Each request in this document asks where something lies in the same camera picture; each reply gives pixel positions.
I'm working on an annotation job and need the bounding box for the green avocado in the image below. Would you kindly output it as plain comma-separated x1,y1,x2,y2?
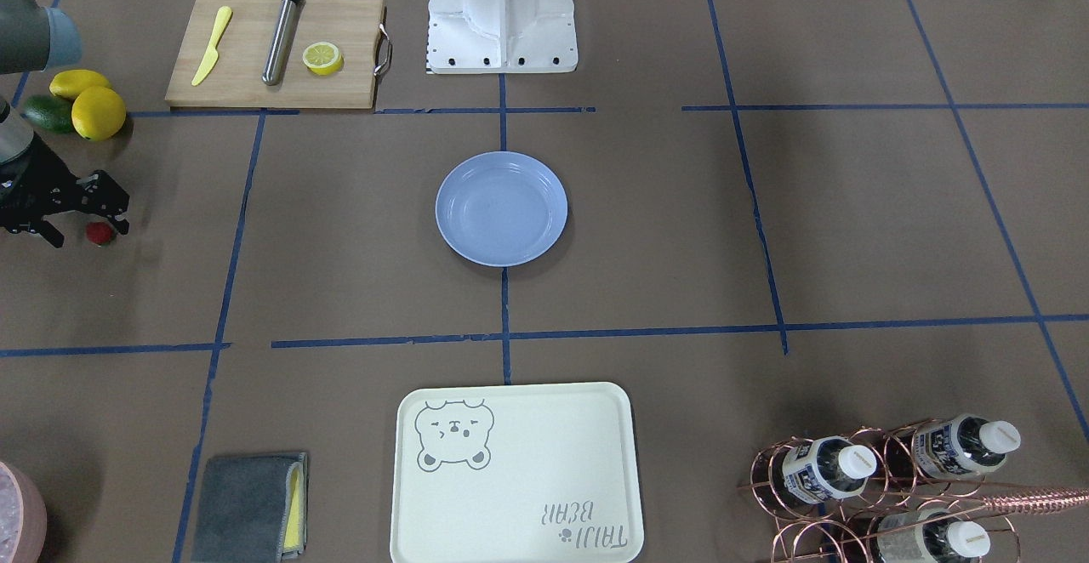
22,94,77,135

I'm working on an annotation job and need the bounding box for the yellow plastic knife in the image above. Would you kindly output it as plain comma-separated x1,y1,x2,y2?
191,5,233,87

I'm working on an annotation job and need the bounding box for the cream bear tray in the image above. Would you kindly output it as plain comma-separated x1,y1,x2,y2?
390,382,645,562

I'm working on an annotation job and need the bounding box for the bottle white cap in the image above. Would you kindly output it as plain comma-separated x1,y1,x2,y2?
909,413,1021,481
778,436,879,505
871,507,992,562

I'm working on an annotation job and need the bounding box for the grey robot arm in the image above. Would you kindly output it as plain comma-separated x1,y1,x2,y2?
1,0,129,247

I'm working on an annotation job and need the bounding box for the pink container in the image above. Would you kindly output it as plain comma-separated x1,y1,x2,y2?
1,462,48,562

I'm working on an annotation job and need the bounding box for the lower bottle white cap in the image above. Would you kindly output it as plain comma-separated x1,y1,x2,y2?
871,507,992,562

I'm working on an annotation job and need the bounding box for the steel cylinder black cap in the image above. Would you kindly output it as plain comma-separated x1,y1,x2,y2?
261,0,302,87

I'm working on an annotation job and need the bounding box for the red strawberry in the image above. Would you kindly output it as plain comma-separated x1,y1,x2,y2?
84,221,119,247

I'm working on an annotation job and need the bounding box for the copper wire bottle rack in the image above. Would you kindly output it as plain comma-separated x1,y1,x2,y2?
738,418,1086,562

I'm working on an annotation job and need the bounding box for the lemon half slice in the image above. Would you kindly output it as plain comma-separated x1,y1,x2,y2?
302,42,344,76

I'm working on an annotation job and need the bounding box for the bamboo cutting board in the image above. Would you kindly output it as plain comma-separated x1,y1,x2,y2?
166,0,386,110

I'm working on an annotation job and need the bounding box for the yellow mango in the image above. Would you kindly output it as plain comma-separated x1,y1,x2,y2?
49,68,112,101

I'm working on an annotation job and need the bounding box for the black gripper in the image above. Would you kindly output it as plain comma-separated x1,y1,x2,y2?
1,136,131,248

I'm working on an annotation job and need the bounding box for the grey yellow cleaning cloth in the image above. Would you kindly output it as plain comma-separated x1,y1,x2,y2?
191,451,310,562

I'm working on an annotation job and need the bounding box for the yellow lemon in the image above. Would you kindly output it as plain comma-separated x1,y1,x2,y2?
71,86,129,142

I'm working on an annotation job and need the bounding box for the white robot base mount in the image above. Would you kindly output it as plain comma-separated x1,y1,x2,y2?
425,0,579,75

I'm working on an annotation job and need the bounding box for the blue plate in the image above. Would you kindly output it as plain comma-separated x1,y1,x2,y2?
433,150,568,268

